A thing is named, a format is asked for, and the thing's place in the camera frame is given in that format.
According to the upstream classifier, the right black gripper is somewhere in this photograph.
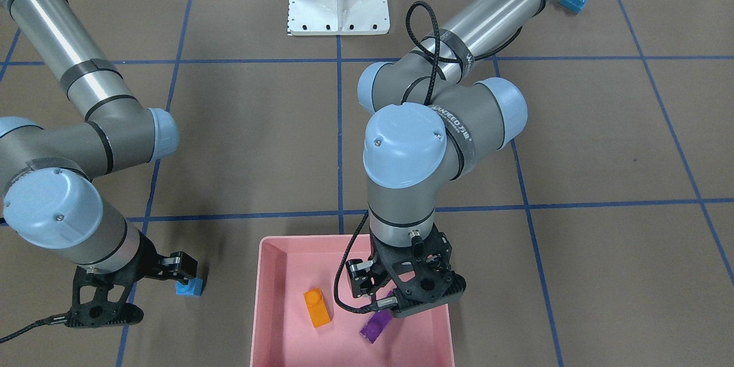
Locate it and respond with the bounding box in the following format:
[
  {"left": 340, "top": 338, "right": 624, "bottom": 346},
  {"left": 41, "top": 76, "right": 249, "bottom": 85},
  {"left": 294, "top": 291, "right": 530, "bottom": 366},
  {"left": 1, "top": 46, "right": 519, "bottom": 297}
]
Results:
[{"left": 73, "top": 234, "right": 198, "bottom": 293}]

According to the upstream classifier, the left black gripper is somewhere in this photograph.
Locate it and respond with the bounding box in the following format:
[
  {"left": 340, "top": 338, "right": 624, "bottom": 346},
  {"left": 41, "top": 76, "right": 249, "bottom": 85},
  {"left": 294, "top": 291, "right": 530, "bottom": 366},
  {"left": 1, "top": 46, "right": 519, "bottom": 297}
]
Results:
[{"left": 345, "top": 222, "right": 454, "bottom": 299}]

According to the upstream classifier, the small blue block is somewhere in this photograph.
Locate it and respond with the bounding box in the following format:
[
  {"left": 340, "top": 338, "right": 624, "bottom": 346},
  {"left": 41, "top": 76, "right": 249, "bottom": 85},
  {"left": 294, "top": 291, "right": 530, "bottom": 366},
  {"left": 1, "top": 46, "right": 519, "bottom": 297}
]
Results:
[{"left": 175, "top": 278, "right": 204, "bottom": 297}]

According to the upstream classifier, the purple block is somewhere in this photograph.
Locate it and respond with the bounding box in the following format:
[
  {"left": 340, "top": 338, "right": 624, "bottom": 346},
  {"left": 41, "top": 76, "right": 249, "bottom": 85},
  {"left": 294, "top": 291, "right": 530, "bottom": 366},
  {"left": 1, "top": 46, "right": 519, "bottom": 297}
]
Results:
[{"left": 360, "top": 309, "right": 394, "bottom": 345}]

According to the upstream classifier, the orange block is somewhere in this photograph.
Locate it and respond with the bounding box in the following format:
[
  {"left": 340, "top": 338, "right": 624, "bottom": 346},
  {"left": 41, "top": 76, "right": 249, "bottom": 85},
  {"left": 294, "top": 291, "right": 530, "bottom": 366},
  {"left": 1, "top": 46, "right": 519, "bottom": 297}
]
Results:
[{"left": 303, "top": 288, "right": 332, "bottom": 329}]

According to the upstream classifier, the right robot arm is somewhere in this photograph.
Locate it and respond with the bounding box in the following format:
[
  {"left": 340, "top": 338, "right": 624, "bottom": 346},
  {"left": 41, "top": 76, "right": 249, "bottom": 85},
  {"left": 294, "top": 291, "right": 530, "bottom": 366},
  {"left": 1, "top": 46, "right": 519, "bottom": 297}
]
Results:
[{"left": 2, "top": 0, "right": 202, "bottom": 287}]

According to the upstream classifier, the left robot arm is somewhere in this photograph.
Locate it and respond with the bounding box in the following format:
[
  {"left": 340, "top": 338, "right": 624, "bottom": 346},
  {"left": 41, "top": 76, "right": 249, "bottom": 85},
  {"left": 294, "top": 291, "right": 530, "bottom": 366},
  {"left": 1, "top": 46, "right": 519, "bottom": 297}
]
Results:
[{"left": 342, "top": 0, "right": 560, "bottom": 307}]

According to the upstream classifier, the pink plastic box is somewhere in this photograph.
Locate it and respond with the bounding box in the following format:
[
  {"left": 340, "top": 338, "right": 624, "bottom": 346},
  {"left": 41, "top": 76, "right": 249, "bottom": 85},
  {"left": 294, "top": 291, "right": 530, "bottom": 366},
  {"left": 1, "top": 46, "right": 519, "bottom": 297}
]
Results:
[{"left": 250, "top": 234, "right": 456, "bottom": 367}]

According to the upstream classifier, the long blue block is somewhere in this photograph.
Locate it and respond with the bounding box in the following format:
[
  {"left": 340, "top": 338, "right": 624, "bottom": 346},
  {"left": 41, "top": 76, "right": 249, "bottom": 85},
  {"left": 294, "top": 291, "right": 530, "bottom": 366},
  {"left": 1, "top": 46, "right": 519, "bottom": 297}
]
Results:
[{"left": 558, "top": 0, "right": 588, "bottom": 15}]

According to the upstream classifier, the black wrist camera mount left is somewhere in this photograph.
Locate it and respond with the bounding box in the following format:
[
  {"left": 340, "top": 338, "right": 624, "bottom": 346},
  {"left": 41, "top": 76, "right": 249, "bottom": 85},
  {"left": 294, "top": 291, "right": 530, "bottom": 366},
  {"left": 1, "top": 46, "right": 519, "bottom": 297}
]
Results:
[{"left": 389, "top": 263, "right": 467, "bottom": 318}]

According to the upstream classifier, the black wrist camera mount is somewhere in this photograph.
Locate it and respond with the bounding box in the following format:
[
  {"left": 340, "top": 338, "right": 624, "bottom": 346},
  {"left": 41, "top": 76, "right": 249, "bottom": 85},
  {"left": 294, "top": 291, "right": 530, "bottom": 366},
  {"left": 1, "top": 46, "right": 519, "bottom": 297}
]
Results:
[
  {"left": 63, "top": 271, "right": 145, "bottom": 329},
  {"left": 389, "top": 263, "right": 467, "bottom": 318}
]

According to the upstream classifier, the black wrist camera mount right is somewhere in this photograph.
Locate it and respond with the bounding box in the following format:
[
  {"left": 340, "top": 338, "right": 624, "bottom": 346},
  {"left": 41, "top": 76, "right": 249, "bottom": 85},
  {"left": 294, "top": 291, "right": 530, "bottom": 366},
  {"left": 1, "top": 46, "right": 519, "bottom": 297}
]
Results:
[{"left": 63, "top": 271, "right": 145, "bottom": 329}]

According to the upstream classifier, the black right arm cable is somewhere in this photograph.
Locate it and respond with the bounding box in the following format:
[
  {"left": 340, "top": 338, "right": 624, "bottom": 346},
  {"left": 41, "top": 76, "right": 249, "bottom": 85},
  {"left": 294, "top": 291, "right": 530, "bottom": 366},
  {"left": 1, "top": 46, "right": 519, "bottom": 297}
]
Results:
[{"left": 0, "top": 313, "right": 72, "bottom": 345}]

